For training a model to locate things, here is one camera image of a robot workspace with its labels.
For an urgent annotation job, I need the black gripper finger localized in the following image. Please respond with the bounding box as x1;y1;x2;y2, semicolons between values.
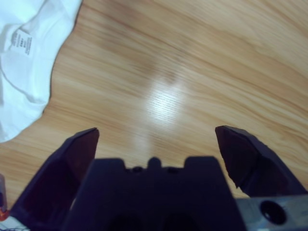
215;125;308;199
9;127;101;229

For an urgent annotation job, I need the white t-shirt with small print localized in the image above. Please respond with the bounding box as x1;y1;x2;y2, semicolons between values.
0;0;84;144

